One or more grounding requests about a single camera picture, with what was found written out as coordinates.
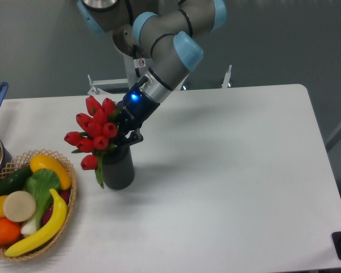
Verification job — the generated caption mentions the white metal base frame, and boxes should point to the white metal base frame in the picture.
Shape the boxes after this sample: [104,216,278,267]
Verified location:
[87,64,233,96]

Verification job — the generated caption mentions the red tulip bouquet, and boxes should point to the red tulip bouquet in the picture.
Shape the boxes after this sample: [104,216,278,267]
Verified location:
[64,96,120,188]

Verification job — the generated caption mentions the green cucumber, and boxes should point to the green cucumber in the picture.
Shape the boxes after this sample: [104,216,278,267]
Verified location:
[0,166,32,196]

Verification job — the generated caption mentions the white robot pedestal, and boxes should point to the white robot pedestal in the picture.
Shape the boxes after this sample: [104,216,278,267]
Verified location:
[123,55,148,88]

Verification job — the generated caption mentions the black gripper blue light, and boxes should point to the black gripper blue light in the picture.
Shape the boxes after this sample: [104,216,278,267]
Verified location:
[116,83,160,146]

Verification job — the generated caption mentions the beige round slice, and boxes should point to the beige round slice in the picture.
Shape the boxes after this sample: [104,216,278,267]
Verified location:
[3,191,36,222]

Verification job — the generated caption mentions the orange fruit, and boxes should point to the orange fruit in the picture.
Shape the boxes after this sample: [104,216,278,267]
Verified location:
[0,218,21,245]

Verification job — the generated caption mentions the green bok choy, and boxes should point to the green bok choy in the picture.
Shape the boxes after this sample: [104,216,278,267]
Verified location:
[21,168,60,237]

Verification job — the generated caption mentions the yellow squash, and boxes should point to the yellow squash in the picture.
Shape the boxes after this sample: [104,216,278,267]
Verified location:
[30,154,72,191]

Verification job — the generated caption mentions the dark grey ribbed vase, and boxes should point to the dark grey ribbed vase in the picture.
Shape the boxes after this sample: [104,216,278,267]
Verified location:
[102,146,135,191]

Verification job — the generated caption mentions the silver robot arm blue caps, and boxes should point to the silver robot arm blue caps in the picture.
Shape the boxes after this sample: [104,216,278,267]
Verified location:
[77,1,227,146]

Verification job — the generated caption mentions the purple vegetable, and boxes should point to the purple vegetable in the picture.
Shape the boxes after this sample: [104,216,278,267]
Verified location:
[41,189,70,226]

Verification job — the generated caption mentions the yellow banana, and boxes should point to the yellow banana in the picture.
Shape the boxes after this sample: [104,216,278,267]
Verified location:
[5,189,67,257]

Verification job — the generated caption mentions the woven wicker basket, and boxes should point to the woven wicker basket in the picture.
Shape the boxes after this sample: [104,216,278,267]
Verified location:
[0,150,77,262]

